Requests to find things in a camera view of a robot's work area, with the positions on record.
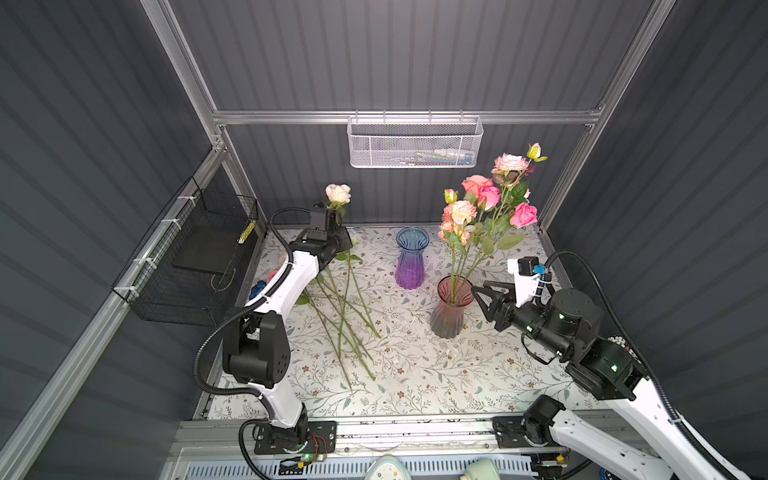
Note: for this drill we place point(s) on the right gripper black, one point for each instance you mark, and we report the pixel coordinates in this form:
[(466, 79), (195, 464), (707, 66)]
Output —
[(502, 303)]

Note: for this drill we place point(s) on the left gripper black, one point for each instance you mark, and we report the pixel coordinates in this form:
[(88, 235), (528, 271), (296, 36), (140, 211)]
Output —
[(340, 232)]

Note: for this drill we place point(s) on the cream white rose stem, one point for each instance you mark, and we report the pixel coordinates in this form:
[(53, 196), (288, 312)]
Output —
[(338, 197)]

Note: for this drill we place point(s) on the pink grey glass vase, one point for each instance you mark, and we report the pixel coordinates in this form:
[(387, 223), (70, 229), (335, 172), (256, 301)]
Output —
[(451, 309)]

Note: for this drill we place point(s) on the peach spray rose stem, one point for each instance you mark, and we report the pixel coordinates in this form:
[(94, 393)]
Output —
[(456, 229)]

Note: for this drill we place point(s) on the hot pink rose stem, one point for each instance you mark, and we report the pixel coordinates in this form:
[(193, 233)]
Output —
[(500, 232)]

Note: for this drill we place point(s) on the blue purple glass vase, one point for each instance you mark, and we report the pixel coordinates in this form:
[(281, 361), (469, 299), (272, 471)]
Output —
[(410, 270)]

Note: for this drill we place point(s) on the magenta rose long stem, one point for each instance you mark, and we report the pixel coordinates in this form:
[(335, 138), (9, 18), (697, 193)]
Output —
[(488, 197)]

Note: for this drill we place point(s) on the salmon pink rose stem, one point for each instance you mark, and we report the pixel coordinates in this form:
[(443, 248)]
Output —
[(476, 184)]

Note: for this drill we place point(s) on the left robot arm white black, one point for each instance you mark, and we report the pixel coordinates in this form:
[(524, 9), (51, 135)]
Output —
[(256, 350)]

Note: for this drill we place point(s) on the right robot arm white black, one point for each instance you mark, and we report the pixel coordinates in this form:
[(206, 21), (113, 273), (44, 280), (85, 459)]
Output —
[(568, 327)]

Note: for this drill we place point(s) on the bunch of artificial flowers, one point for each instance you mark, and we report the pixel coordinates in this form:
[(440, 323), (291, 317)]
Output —
[(335, 296)]

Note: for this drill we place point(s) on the blue artificial flower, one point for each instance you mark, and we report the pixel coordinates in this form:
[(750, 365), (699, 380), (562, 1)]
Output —
[(257, 288)]

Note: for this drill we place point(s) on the yellow green marker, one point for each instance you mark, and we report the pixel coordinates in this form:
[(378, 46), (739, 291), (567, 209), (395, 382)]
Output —
[(246, 232)]

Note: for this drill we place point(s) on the bundle of white-tipped sticks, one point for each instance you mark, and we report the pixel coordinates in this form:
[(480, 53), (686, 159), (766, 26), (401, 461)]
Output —
[(624, 344)]

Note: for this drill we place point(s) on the markers in white basket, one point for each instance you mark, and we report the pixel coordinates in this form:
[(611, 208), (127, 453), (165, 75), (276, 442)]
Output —
[(438, 157)]

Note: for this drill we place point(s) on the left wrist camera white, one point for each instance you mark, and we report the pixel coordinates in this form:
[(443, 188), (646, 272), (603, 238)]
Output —
[(324, 222)]

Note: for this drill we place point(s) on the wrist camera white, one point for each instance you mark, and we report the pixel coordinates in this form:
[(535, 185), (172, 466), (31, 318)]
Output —
[(530, 278), (324, 222)]

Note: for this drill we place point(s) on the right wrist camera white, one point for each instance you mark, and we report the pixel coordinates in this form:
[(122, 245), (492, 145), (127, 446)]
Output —
[(530, 278)]

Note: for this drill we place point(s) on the white wire mesh basket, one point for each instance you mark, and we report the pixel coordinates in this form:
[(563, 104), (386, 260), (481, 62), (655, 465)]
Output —
[(373, 140)]

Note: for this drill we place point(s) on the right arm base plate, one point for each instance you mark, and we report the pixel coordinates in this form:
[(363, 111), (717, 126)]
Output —
[(510, 431)]

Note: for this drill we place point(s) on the black wire basket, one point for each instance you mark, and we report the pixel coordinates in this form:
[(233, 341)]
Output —
[(193, 271)]

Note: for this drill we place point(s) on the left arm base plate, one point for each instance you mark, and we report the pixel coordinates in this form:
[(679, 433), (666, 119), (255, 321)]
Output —
[(312, 437)]

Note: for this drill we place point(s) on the white vented rail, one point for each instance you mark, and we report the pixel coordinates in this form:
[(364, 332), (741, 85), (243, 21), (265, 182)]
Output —
[(450, 467)]

